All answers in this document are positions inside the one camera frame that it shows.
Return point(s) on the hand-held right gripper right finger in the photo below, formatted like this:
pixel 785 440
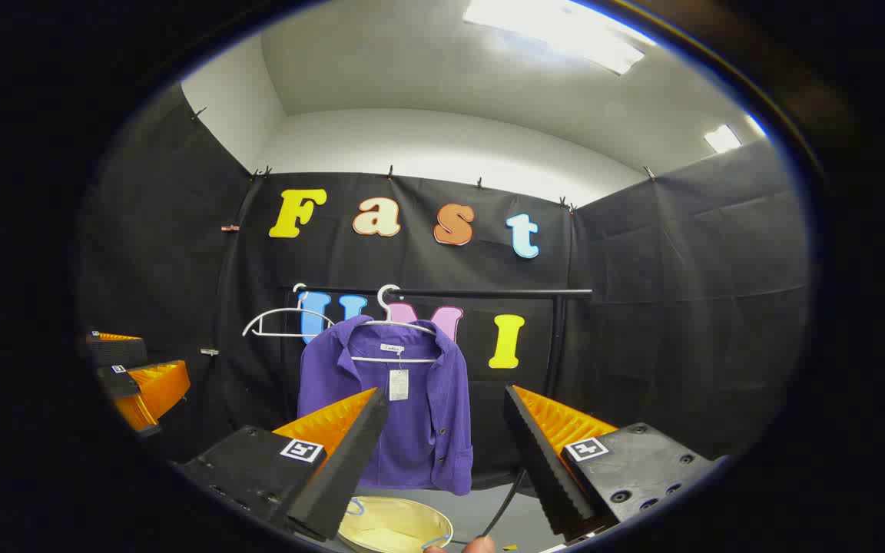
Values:
pixel 542 468

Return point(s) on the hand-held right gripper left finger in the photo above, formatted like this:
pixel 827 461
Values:
pixel 343 468

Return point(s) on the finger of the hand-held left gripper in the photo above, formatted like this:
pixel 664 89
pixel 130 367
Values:
pixel 120 351
pixel 154 392

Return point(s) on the cream laundry hamper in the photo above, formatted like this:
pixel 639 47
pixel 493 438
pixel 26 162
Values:
pixel 389 530

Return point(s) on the bare white clothes hanger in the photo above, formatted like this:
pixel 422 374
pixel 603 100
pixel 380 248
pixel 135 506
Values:
pixel 281 311

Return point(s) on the black clothes rack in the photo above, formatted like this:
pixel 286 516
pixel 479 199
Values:
pixel 488 293

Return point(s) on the row of black binder clips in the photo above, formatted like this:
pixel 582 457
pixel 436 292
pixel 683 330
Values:
pixel 390 172

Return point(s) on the small ceiling light panel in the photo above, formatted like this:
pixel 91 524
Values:
pixel 722 138

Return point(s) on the large ceiling light panel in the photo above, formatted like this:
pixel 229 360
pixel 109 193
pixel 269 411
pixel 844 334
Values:
pixel 558 31

